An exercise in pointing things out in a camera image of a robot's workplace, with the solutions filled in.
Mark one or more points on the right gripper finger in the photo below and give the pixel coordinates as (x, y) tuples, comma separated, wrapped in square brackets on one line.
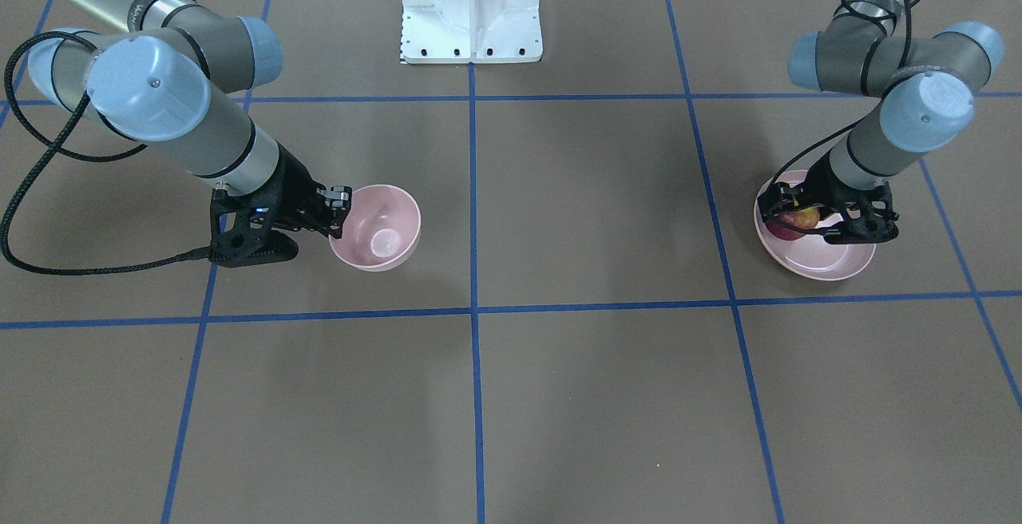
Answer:
[(337, 198), (327, 224)]

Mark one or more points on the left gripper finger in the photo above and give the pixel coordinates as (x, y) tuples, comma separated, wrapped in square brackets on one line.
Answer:
[(779, 196), (833, 234)]

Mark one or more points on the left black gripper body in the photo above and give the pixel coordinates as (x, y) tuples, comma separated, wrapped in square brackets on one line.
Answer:
[(821, 186)]

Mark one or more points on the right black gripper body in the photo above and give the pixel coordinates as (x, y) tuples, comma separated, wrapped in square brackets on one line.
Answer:
[(295, 185)]

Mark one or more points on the red apple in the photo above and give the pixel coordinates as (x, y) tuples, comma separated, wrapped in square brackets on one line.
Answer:
[(793, 225)]

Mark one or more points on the pink bowl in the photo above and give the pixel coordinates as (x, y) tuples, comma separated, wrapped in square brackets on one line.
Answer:
[(381, 231)]

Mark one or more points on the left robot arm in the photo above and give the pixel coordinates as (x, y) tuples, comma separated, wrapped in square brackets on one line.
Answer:
[(925, 88)]

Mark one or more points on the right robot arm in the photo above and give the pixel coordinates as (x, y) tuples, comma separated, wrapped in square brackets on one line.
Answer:
[(165, 82)]

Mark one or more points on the pink plate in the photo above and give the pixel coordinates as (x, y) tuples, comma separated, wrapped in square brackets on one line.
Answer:
[(811, 257)]

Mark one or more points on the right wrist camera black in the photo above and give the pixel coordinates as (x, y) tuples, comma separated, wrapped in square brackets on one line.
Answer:
[(238, 241)]

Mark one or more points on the white camera mast base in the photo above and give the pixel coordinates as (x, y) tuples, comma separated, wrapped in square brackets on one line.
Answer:
[(436, 32)]

